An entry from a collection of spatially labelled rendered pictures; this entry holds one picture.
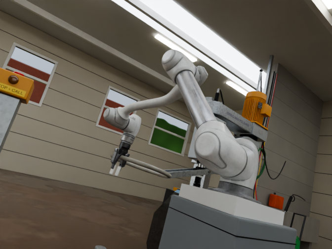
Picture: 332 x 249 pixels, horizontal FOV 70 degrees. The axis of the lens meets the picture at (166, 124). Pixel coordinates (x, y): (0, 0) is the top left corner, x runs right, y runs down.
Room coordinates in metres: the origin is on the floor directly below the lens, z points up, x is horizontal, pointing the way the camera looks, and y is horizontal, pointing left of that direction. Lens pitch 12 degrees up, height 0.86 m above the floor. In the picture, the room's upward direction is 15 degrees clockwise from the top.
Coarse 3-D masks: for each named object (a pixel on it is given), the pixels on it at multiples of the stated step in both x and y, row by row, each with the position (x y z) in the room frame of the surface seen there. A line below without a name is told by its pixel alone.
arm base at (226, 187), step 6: (222, 186) 1.08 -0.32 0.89; (228, 186) 1.06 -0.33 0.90; (234, 186) 1.04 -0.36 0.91; (240, 186) 1.04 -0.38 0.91; (222, 192) 1.06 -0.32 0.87; (228, 192) 1.04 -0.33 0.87; (234, 192) 1.03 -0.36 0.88; (240, 192) 1.04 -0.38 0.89; (246, 192) 1.04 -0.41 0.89; (252, 192) 1.07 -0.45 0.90; (246, 198) 1.03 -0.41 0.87; (252, 198) 1.06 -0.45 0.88
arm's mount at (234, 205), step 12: (180, 192) 1.14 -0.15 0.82; (192, 192) 1.07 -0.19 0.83; (204, 192) 1.01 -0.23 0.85; (216, 192) 0.95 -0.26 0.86; (204, 204) 1.00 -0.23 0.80; (216, 204) 0.94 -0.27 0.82; (228, 204) 0.90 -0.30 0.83; (240, 204) 0.88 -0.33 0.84; (252, 204) 0.92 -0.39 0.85; (240, 216) 0.89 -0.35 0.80; (252, 216) 0.93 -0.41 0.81; (264, 216) 0.97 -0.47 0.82; (276, 216) 1.01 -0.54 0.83
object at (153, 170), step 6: (126, 162) 2.02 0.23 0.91; (132, 162) 1.62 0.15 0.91; (138, 162) 1.61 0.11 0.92; (138, 168) 2.07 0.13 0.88; (144, 168) 2.07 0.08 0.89; (150, 168) 1.63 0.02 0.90; (156, 168) 1.64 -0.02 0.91; (156, 174) 2.03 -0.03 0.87; (162, 174) 1.97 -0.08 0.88; (168, 174) 1.73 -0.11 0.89
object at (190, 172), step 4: (184, 168) 2.19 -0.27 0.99; (188, 168) 2.22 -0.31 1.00; (192, 168) 2.25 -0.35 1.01; (168, 172) 1.94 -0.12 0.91; (172, 172) 1.97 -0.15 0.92; (176, 172) 1.99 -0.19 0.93; (180, 172) 2.02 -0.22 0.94; (184, 172) 2.04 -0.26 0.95; (188, 172) 2.07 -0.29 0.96; (192, 172) 2.10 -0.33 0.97; (196, 172) 2.13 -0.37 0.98; (200, 172) 2.16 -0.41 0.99; (204, 172) 2.19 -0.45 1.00; (208, 172) 2.21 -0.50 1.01; (212, 172) 2.25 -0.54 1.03; (160, 176) 2.00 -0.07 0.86; (172, 176) 1.97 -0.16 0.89; (176, 176) 2.00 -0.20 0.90; (180, 176) 2.02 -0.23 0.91; (184, 176) 2.05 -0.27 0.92
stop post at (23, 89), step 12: (0, 72) 0.80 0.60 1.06; (12, 72) 0.81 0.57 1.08; (0, 84) 0.80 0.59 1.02; (12, 84) 0.82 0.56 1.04; (24, 84) 0.83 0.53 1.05; (0, 96) 0.83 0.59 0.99; (12, 96) 0.84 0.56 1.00; (24, 96) 0.84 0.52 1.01; (0, 108) 0.83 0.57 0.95; (12, 108) 0.85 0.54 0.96; (0, 120) 0.84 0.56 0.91; (12, 120) 0.88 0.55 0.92; (0, 132) 0.84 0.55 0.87; (0, 144) 0.85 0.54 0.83
